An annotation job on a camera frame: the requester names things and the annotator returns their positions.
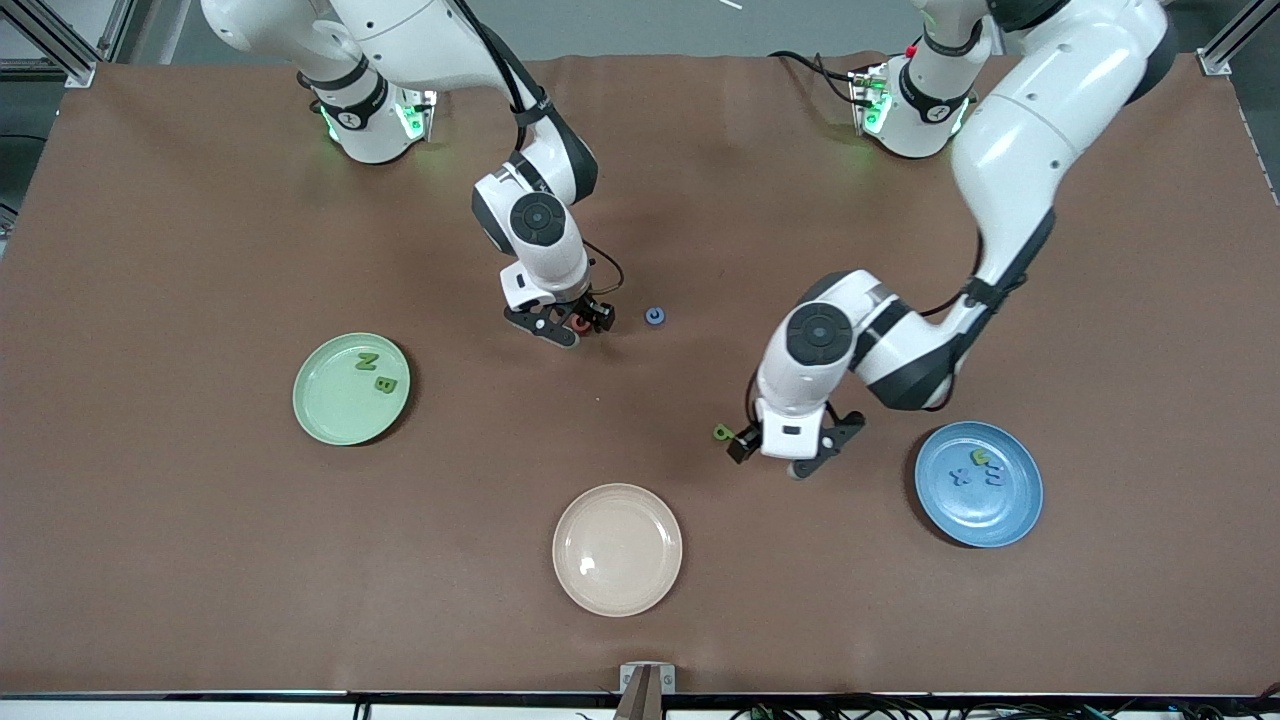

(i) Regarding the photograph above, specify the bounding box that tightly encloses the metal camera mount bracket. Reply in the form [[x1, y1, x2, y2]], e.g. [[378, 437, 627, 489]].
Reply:
[[619, 662, 677, 720]]

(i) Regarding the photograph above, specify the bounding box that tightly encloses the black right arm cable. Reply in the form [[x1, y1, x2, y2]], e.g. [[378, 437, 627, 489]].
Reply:
[[450, 0, 627, 298]]

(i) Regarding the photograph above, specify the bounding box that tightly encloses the black base cable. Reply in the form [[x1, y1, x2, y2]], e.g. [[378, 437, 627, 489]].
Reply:
[[768, 50, 863, 107]]

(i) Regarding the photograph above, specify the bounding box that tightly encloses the green plate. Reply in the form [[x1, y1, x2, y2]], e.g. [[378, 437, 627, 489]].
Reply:
[[292, 332, 412, 447]]

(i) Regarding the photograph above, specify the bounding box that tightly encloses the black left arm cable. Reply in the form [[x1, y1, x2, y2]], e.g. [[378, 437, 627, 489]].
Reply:
[[744, 225, 1033, 428]]

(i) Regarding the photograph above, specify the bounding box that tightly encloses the brown table cover sheet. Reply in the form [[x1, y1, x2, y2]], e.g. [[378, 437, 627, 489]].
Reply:
[[0, 52, 1280, 698]]

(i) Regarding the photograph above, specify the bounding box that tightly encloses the aluminium frame profile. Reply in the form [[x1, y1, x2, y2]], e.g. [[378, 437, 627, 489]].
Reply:
[[0, 0, 136, 89], [1198, 0, 1280, 77]]

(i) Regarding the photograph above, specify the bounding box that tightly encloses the silver base connector plate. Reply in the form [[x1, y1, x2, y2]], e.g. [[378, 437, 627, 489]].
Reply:
[[398, 88, 439, 143], [850, 65, 893, 137]]

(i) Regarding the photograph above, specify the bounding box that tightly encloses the beige plate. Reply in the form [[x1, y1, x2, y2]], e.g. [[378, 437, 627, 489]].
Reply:
[[552, 483, 684, 618]]

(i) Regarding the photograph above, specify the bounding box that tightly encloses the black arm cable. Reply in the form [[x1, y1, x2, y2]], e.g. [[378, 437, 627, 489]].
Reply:
[[450, 0, 627, 298], [744, 225, 1033, 428]]

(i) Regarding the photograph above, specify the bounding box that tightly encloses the blue plate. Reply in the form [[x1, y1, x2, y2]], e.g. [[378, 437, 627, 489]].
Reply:
[[914, 421, 1044, 549]]

